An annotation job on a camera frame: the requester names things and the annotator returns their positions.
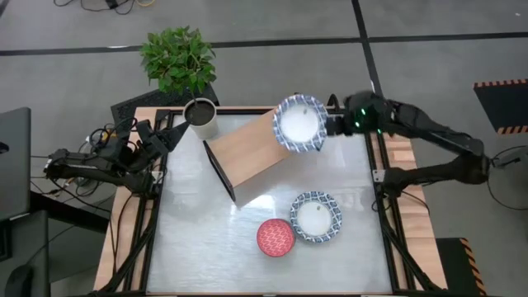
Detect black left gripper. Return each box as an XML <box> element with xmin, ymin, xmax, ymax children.
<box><xmin>132</xmin><ymin>119</ymin><xmax>192</xmax><ymax>164</ymax></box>

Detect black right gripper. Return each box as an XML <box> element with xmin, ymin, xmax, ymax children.
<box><xmin>324</xmin><ymin>92</ymin><xmax>392</xmax><ymax>136</ymax></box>

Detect blue patterned white plate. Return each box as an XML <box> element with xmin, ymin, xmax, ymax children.
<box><xmin>271</xmin><ymin>93</ymin><xmax>329</xmax><ymax>153</ymax></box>
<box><xmin>289</xmin><ymin>191</ymin><xmax>343</xmax><ymax>244</ymax></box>

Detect red zigzag patterned bowl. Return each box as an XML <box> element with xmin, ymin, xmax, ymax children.
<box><xmin>256</xmin><ymin>218</ymin><xmax>296</xmax><ymax>258</ymax></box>

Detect black floor mat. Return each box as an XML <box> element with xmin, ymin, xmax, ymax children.
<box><xmin>110</xmin><ymin>83</ymin><xmax>220</xmax><ymax>134</ymax></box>

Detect white plant pot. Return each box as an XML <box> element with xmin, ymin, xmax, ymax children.
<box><xmin>182</xmin><ymin>97</ymin><xmax>219</xmax><ymax>140</ymax></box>

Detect green leafy plant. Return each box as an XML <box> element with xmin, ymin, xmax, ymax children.
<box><xmin>139</xmin><ymin>25</ymin><xmax>218</xmax><ymax>97</ymax></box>

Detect dark grey monitor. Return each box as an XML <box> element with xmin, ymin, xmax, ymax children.
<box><xmin>0</xmin><ymin>106</ymin><xmax>32</xmax><ymax>223</ymax></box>

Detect black mat with hazard stripes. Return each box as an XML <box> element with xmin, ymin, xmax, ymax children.
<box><xmin>473</xmin><ymin>78</ymin><xmax>528</xmax><ymax>135</ymax></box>
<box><xmin>436</xmin><ymin>237</ymin><xmax>488</xmax><ymax>297</ymax></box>

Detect black computer mouse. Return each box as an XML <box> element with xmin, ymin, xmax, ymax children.
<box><xmin>3</xmin><ymin>263</ymin><xmax>35</xmax><ymax>297</ymax></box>

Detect wooden shelf with black frame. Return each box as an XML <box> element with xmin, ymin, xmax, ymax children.
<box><xmin>202</xmin><ymin>107</ymin><xmax>292</xmax><ymax>203</ymax></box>

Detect black aluminium table frame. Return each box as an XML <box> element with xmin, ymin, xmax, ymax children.
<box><xmin>92</xmin><ymin>106</ymin><xmax>450</xmax><ymax>297</ymax></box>

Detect black floor cables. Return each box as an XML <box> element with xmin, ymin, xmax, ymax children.
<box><xmin>53</xmin><ymin>0</ymin><xmax>158</xmax><ymax>16</ymax></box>

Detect black looped cable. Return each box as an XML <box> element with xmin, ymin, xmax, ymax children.
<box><xmin>486</xmin><ymin>144</ymin><xmax>528</xmax><ymax>212</ymax></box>

